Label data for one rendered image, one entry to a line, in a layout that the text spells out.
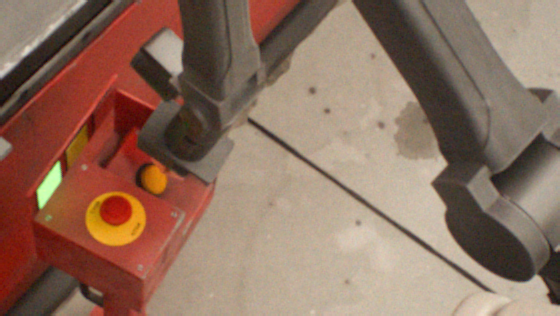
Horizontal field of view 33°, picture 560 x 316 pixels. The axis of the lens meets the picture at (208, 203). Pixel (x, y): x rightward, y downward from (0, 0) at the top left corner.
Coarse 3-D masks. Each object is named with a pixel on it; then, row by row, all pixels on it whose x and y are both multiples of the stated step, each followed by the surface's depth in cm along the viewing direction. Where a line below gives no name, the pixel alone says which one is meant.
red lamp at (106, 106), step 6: (108, 96) 117; (102, 102) 117; (108, 102) 119; (102, 108) 118; (108, 108) 120; (96, 114) 117; (102, 114) 119; (96, 120) 118; (102, 120) 120; (96, 126) 119
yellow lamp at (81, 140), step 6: (84, 126) 115; (84, 132) 116; (78, 138) 115; (84, 138) 117; (72, 144) 114; (78, 144) 116; (84, 144) 118; (66, 150) 113; (72, 150) 115; (78, 150) 117; (66, 156) 114; (72, 156) 116; (72, 162) 117
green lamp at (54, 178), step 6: (54, 168) 112; (54, 174) 113; (60, 174) 115; (48, 180) 112; (54, 180) 114; (60, 180) 116; (42, 186) 111; (48, 186) 113; (54, 186) 115; (42, 192) 112; (48, 192) 114; (42, 198) 113; (42, 204) 114
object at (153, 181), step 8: (144, 168) 125; (152, 168) 124; (144, 176) 124; (152, 176) 124; (160, 176) 125; (144, 184) 124; (152, 184) 124; (160, 184) 125; (152, 192) 124; (160, 192) 125
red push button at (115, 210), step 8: (104, 200) 113; (112, 200) 113; (120, 200) 113; (104, 208) 113; (112, 208) 113; (120, 208) 113; (128, 208) 113; (104, 216) 112; (112, 216) 112; (120, 216) 112; (128, 216) 113; (112, 224) 112; (120, 224) 113
